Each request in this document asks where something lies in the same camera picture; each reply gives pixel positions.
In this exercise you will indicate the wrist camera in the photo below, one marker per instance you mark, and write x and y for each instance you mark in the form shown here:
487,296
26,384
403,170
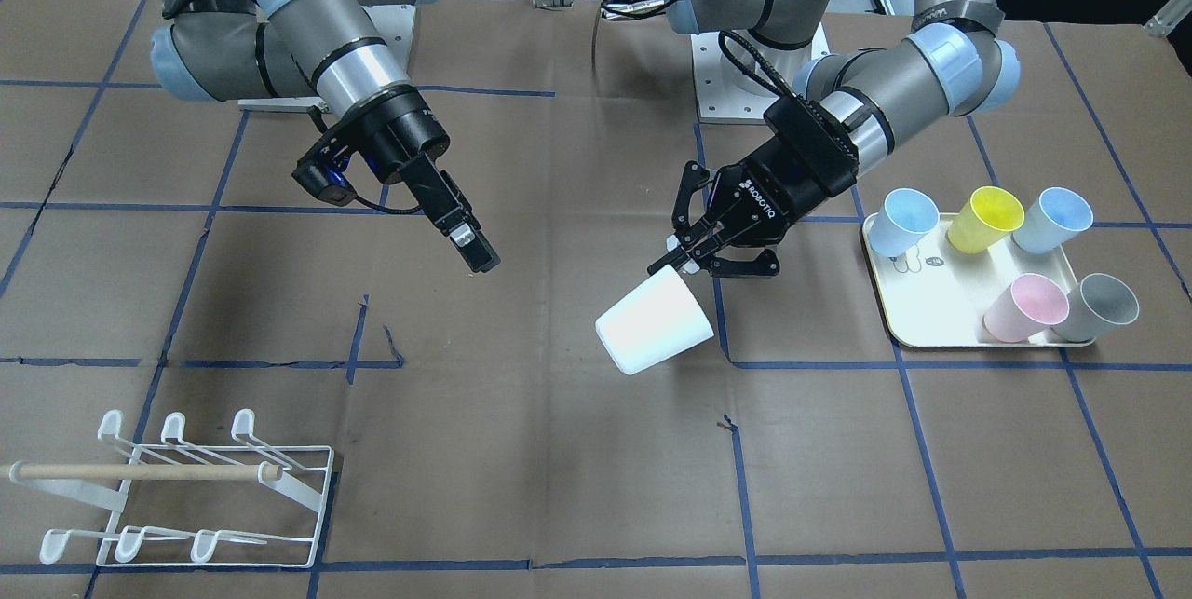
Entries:
817,140
320,171

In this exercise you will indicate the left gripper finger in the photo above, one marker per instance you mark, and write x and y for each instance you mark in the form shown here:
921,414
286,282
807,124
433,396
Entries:
690,263
667,260

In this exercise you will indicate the light blue plastic cup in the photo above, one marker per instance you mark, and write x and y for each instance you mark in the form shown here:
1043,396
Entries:
906,216

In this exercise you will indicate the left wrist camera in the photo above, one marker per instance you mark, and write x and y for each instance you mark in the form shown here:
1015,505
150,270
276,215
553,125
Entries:
817,140

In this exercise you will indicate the yellow plastic cup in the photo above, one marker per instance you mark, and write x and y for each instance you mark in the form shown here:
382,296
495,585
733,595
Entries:
990,214

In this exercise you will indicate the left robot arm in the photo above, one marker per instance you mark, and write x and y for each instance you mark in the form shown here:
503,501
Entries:
951,63

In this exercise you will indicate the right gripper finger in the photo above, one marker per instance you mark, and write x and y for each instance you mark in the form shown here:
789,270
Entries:
475,248

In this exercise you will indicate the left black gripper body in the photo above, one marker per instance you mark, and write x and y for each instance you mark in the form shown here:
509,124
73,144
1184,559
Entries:
765,192

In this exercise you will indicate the cream plastic tray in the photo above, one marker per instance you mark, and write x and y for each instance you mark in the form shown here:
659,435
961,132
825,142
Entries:
934,296

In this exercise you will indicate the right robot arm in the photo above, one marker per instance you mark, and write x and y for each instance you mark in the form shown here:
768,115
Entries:
222,50

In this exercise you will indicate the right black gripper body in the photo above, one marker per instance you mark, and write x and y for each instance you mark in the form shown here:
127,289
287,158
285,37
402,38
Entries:
399,139

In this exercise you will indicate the grey plastic cup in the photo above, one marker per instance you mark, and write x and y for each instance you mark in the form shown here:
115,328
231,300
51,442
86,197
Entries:
1098,304

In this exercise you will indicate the white plastic cup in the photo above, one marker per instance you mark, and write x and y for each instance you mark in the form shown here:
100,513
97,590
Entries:
654,322

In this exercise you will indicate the white wire cup rack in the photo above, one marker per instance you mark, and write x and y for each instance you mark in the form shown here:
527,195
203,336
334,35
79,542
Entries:
175,502

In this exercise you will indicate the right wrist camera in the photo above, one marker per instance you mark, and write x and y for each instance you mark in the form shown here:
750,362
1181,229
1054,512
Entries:
320,171

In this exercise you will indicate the pink plastic cup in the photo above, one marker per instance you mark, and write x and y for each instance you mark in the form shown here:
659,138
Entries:
1030,304

